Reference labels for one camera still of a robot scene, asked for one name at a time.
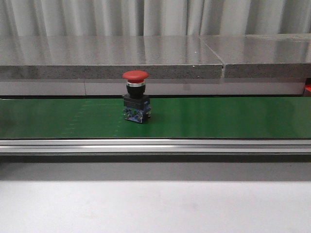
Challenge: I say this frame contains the red push button blue clip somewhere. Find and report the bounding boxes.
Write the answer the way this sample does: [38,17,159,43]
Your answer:
[122,70,151,124]

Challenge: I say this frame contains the white base panel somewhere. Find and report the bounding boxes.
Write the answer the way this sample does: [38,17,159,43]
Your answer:
[0,78,306,96]

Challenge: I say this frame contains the green conveyor belt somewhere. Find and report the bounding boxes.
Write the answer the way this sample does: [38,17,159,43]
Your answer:
[0,97,311,139]

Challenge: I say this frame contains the grey stone slab right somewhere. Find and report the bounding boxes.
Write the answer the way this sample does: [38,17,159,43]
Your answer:
[200,33,311,79]

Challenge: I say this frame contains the grey stone slab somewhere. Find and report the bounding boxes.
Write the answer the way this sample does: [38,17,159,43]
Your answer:
[0,36,223,80]
[200,33,311,79]

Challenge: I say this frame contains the grey stone slab left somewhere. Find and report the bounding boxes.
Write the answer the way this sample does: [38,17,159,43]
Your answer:
[0,36,223,80]

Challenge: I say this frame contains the red plastic tray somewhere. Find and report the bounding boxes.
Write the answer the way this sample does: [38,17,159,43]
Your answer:
[303,84,311,97]

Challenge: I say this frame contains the white curtain backdrop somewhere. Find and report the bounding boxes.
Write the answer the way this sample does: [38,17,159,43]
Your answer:
[0,0,311,36]

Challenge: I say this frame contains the aluminium conveyor side rail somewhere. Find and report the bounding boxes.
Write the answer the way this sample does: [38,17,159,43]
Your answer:
[0,139,311,155]

